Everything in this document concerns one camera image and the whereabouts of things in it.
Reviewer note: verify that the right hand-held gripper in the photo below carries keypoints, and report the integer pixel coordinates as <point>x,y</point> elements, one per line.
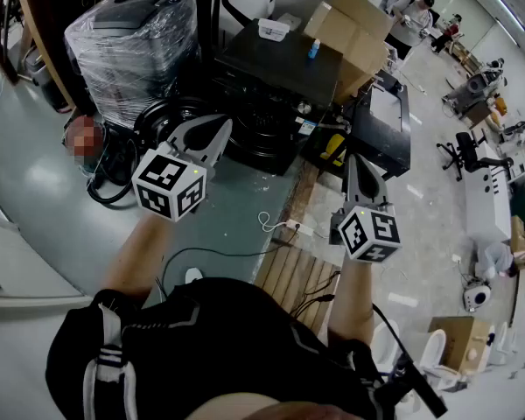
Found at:
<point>369,234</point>

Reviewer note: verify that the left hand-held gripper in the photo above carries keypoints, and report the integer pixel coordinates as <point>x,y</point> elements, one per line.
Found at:
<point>168,182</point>

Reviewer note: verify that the person's left forearm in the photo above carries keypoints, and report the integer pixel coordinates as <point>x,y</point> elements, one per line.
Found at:
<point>135,256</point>

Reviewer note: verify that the person's right forearm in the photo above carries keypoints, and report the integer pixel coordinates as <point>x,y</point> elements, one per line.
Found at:
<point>352,296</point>

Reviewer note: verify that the white power strip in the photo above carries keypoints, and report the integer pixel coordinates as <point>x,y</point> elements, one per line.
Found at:
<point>300,228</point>

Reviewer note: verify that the wooden slat mat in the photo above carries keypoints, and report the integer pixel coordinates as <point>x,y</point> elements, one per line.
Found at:
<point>295,278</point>

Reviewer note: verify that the red round device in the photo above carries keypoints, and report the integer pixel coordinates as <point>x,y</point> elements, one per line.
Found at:
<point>84,140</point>

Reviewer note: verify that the yellow object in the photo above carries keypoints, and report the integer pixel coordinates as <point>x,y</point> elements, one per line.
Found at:
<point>332,147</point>

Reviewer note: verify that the person's left white shoe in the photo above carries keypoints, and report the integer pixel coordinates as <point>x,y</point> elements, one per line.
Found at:
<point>193,275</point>

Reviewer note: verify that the black sink cabinet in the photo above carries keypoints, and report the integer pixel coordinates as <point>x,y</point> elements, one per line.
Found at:
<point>385,125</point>

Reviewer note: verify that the white toilet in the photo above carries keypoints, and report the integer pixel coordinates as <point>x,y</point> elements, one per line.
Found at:
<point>386,346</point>
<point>435,357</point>

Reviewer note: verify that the white round device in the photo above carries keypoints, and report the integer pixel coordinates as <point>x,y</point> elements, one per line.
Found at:
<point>477,296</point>

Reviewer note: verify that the white cabinet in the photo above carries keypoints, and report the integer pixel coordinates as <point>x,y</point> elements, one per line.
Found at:
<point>487,191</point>

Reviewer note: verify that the black office chair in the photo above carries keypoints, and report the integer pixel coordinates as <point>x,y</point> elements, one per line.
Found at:
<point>466,151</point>

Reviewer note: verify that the plastic-wrapped dark appliance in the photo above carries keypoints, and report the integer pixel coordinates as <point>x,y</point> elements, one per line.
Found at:
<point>127,55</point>

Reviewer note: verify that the small cardboard box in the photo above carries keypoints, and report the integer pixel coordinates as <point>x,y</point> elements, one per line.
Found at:
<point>452,339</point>

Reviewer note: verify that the black battery pack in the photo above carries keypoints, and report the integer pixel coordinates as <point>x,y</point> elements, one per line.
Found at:
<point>422,387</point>

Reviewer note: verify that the white platform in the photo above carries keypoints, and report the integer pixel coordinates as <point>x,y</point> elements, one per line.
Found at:
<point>22,265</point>

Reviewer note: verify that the person's black shirt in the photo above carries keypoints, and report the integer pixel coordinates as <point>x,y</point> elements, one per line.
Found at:
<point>227,348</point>

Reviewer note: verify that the white plastic box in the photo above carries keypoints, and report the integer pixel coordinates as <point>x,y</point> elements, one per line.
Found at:
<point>273,29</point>

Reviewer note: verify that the blue bottle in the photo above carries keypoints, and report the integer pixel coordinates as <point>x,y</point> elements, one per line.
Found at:
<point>313,50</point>

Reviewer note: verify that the large cardboard box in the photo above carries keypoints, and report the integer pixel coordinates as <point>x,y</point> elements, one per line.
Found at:
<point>352,37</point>

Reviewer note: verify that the wooden frame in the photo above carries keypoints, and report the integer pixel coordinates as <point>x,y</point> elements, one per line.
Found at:
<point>44,37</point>

